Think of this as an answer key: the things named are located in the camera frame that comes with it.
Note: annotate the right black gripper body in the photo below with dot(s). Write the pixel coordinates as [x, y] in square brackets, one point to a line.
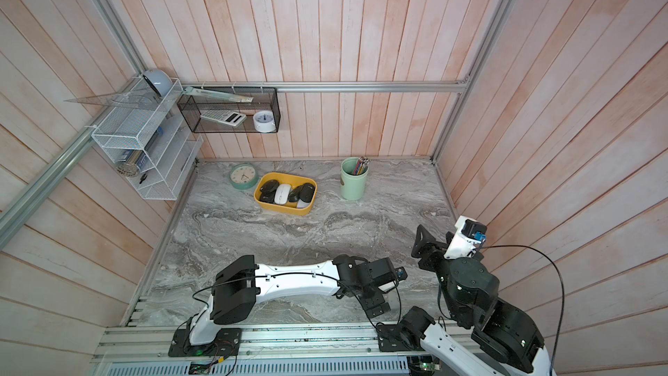
[437, 262]

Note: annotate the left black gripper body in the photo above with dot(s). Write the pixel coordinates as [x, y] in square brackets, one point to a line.
[370, 298]

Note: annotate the black mouse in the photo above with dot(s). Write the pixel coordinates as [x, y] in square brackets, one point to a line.
[306, 193]
[268, 191]
[294, 195]

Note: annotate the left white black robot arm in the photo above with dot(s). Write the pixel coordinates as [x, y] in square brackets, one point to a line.
[246, 283]

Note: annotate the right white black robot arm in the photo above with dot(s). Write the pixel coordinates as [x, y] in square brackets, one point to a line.
[502, 331]

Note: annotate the yellow plastic storage box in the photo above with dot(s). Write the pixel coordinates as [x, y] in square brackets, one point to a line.
[294, 181]

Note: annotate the green pen cup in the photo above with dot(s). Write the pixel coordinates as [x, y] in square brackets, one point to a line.
[352, 187]

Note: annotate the pens in cup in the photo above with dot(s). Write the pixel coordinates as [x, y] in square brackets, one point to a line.
[361, 166]

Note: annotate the green round clock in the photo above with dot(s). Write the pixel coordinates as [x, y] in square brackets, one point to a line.
[243, 176]

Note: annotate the white tape roll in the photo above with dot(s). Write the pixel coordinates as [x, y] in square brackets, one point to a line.
[264, 121]

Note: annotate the white calculator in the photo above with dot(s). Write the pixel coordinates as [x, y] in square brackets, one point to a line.
[224, 117]

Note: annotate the green ruler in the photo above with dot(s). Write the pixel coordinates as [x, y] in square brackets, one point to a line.
[216, 97]

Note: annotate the rolled items on shelf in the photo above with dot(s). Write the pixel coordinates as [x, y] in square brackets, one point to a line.
[132, 162]

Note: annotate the grey round speaker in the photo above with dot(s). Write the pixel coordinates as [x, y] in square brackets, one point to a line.
[158, 80]

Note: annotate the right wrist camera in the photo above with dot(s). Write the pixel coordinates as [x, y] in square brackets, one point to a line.
[468, 239]

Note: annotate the aluminium front rail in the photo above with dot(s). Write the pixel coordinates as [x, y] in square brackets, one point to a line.
[283, 341]

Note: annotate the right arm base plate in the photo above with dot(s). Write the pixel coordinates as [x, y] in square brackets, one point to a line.
[394, 339]

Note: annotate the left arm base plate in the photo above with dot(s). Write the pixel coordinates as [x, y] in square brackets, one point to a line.
[225, 344]

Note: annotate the black wire basket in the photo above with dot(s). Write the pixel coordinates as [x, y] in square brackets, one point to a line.
[265, 98]

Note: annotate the white wire shelf rack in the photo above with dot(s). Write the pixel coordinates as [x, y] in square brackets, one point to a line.
[171, 158]

